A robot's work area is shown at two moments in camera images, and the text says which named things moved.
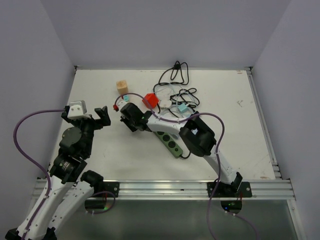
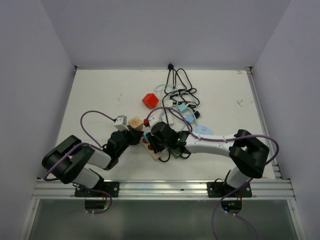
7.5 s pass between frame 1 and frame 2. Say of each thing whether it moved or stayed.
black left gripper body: moved
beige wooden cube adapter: moved
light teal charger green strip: stayed
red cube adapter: stayed
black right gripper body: moved
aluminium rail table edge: stayed
